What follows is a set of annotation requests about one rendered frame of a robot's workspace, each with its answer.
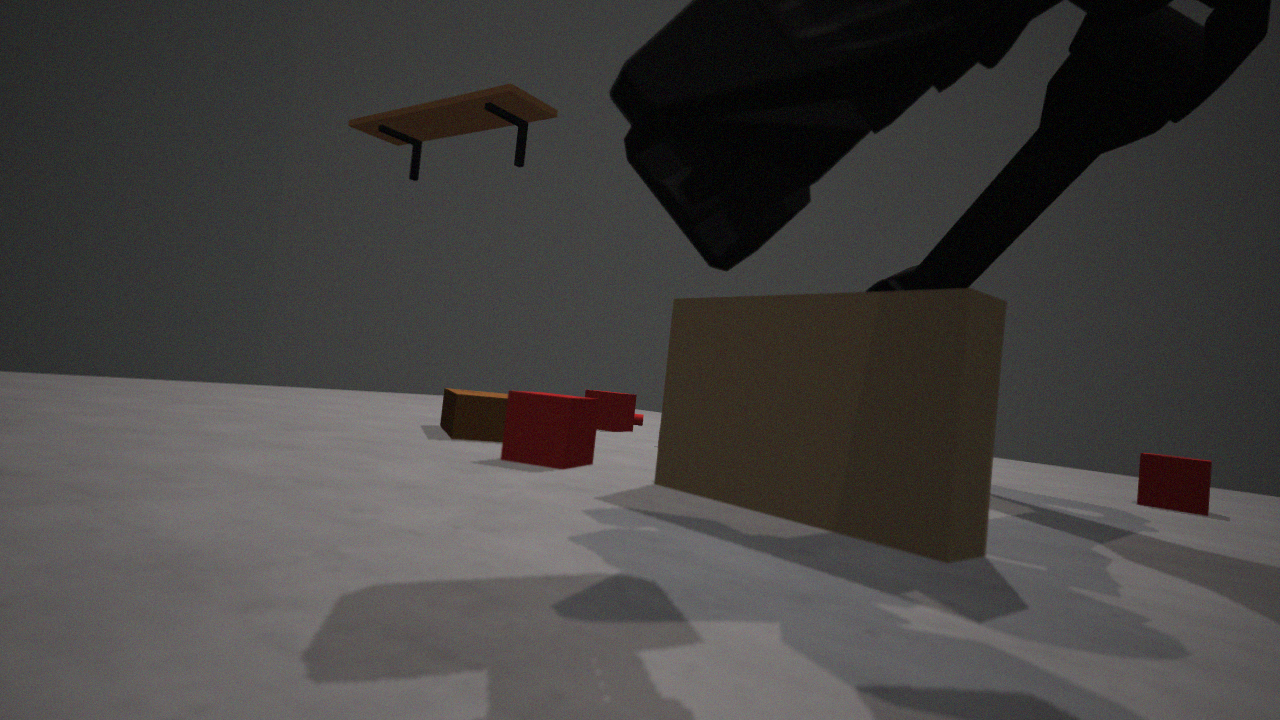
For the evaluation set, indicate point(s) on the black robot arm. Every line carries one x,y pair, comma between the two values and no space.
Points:
1134,65

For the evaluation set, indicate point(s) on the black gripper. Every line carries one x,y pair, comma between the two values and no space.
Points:
738,106

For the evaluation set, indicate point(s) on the brown rectangular block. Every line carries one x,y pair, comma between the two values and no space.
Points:
869,414

